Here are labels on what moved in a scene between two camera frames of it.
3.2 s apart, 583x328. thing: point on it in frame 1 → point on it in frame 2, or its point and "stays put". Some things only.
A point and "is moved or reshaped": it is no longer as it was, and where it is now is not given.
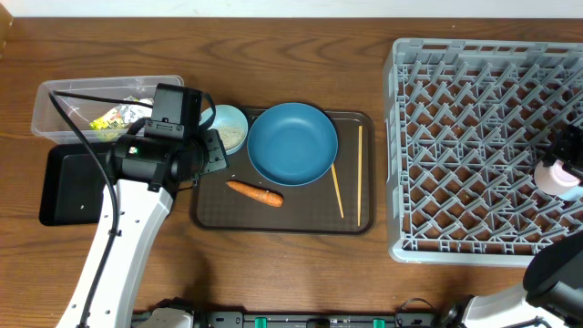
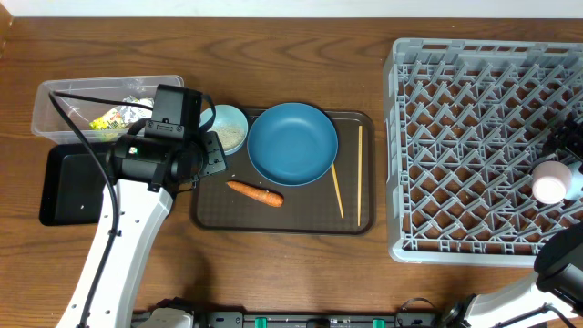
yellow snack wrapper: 113,119 stays put
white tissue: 130,111 stays put
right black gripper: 563,148 → 570,136
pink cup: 555,178 is moved or reshaped
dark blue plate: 292,143 stays put
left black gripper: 212,138 stays put
